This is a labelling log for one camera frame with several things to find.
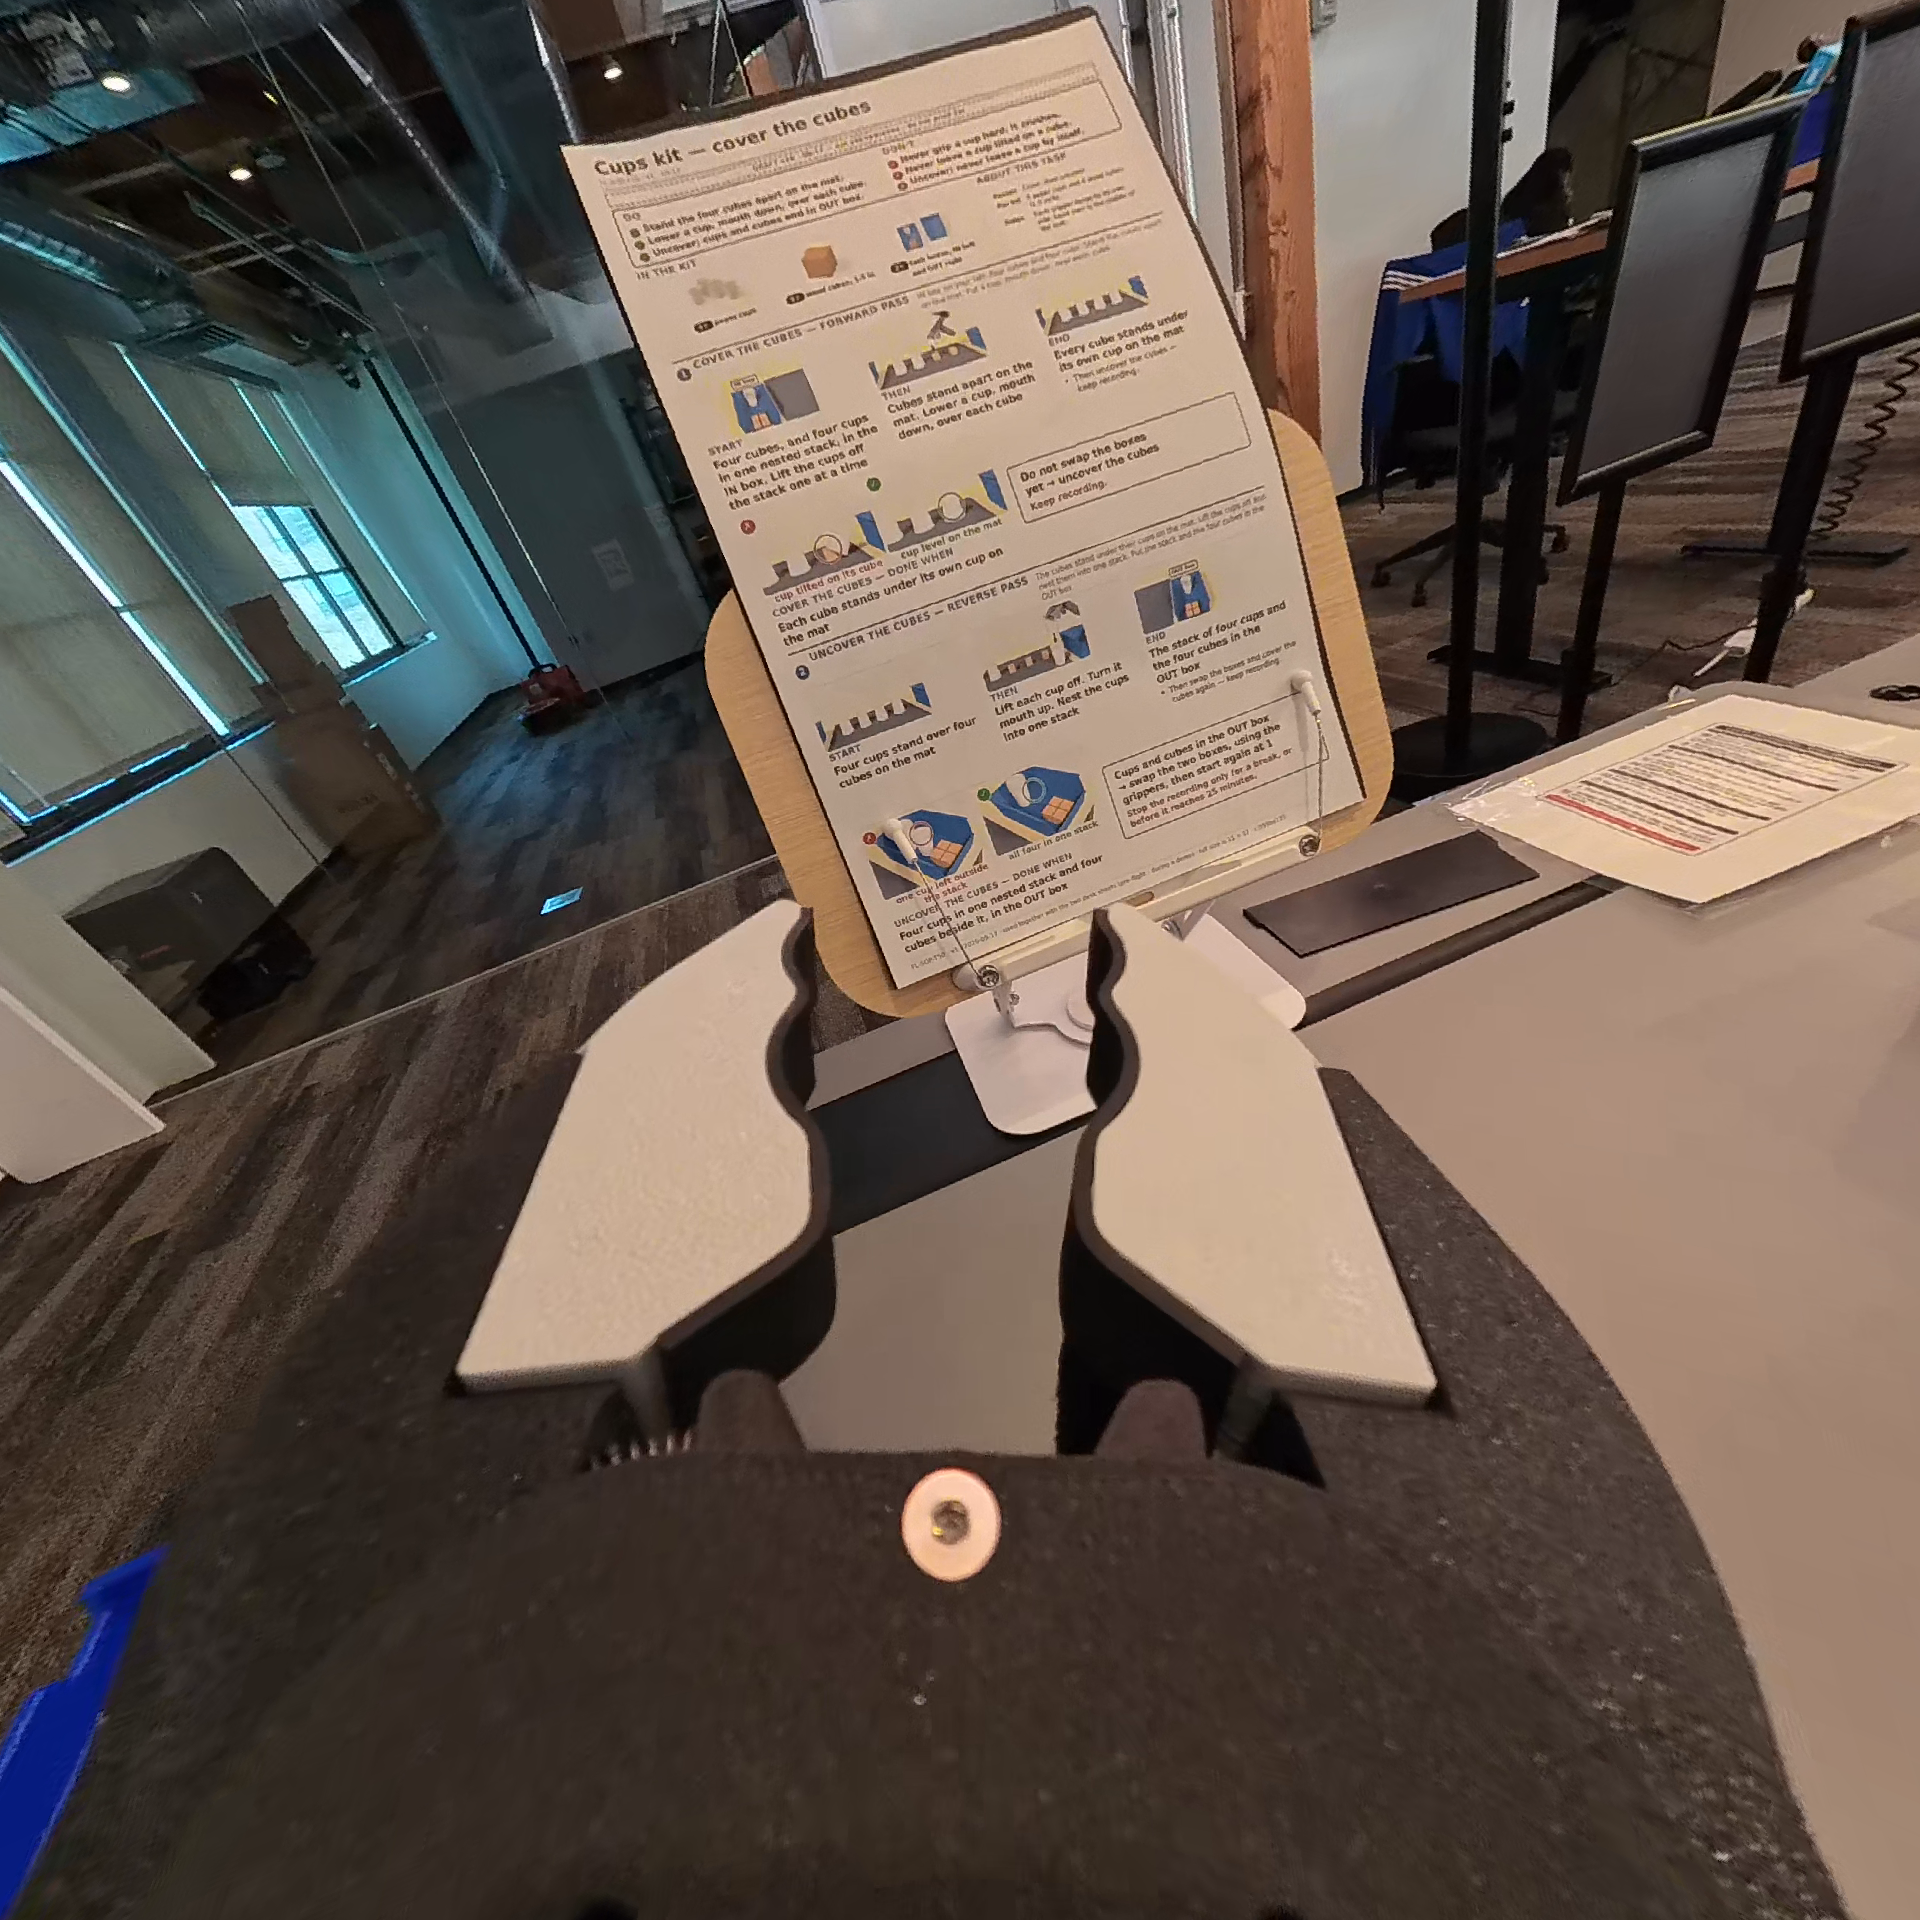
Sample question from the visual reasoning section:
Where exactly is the white partition panel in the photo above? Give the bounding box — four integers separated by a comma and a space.
0, 871, 216, 1186

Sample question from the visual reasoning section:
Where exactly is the black flat strip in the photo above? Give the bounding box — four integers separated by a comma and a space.
1241, 833, 1545, 953

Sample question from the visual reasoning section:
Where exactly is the dark floor case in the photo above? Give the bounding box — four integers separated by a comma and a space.
66, 849, 319, 1028

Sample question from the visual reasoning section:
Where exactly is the blue plastic bin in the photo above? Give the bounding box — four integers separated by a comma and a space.
0, 1545, 167, 1833

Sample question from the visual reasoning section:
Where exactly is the paper sheet in plastic sleeve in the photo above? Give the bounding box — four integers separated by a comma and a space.
1448, 692, 1920, 909

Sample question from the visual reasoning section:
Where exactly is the black office chair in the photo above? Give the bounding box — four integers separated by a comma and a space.
1359, 210, 1561, 608

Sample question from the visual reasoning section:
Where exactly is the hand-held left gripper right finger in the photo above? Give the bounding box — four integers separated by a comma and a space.
1058, 904, 1440, 1409

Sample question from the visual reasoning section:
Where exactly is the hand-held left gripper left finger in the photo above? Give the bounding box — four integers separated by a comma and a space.
456, 900, 834, 1394

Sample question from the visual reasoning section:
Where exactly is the printed instruction sheet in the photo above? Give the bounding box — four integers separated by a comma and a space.
562, 8, 1367, 993

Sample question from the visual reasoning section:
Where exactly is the stack of cardboard boxes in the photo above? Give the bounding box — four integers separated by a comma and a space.
225, 593, 441, 859

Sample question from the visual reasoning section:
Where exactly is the wooden post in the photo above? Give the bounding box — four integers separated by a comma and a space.
1211, 0, 1327, 436

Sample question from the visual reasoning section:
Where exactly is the dark panel on black stand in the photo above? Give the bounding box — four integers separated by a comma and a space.
1424, 96, 1808, 692
1680, 0, 1920, 683

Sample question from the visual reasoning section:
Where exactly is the window with white blinds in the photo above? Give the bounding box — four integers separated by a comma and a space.
0, 330, 438, 842

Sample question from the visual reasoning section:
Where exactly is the black coiled cable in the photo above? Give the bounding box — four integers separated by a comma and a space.
1808, 337, 1899, 541

